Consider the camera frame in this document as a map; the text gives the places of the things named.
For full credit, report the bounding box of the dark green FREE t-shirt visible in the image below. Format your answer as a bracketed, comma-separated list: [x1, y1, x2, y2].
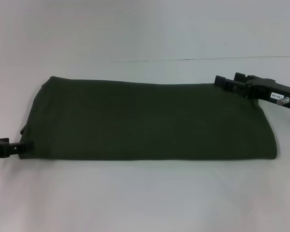
[18, 75, 278, 161]

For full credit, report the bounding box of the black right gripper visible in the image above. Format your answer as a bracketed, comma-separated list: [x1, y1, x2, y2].
[214, 72, 290, 105]

